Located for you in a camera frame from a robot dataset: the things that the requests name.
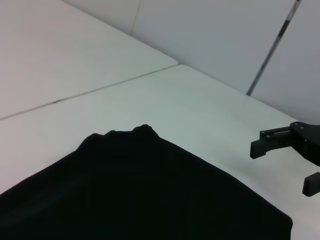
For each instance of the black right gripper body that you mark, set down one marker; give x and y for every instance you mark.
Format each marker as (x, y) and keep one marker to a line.
(310, 142)

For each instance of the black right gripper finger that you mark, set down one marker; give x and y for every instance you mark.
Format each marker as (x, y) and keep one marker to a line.
(312, 185)
(270, 145)

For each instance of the black t-shirt with white print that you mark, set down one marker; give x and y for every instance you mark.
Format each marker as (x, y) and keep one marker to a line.
(137, 187)

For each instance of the grey metal pole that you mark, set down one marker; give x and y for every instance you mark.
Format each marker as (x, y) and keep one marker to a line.
(275, 45)

